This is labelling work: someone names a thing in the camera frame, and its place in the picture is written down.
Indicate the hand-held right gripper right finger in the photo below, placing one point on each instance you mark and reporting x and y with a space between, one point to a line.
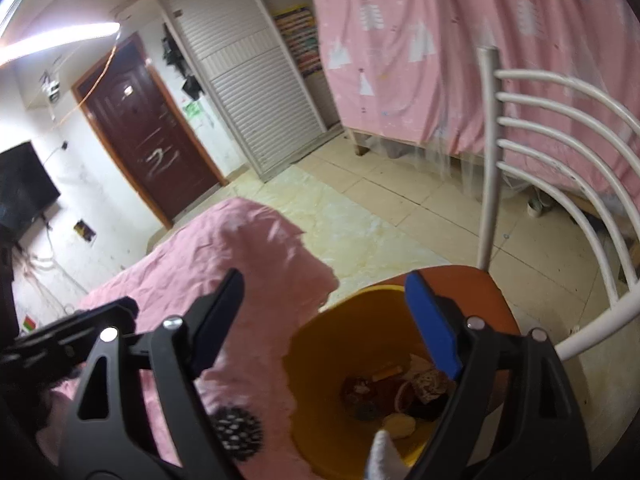
435 325

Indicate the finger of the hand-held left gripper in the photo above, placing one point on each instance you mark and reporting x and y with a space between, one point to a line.
115 315

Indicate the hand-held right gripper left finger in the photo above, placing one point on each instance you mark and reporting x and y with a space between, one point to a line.
212 340

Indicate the white dotted cloth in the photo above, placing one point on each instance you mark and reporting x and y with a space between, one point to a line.
431 382

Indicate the orange tube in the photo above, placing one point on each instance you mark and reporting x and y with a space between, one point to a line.
386 373

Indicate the yellow bucket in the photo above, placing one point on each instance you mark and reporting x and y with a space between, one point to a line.
325 360

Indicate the pink table cloth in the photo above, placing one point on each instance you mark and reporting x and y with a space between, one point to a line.
200 250

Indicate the white knit cloth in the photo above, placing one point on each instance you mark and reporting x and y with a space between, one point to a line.
385 457

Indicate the white metal chair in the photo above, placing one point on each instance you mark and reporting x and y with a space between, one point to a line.
487 160

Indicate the dark red door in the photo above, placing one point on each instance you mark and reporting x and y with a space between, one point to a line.
145 135

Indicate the pink tree print curtain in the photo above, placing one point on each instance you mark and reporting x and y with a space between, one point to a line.
425 85

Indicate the white louvred wardrobe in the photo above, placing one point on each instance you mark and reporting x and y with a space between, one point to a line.
250 85

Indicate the black hanging bags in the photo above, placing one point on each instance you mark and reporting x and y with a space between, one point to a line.
182 65

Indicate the ceiling light tube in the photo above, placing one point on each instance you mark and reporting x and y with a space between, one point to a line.
60 42

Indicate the colour grid poster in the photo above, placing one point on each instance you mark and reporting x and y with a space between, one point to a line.
299 40

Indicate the open wall box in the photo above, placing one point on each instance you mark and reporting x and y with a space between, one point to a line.
84 232

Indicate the black wall television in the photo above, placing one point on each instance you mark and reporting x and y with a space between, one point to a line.
25 185

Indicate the white security camera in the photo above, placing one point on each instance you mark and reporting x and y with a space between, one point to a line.
51 87

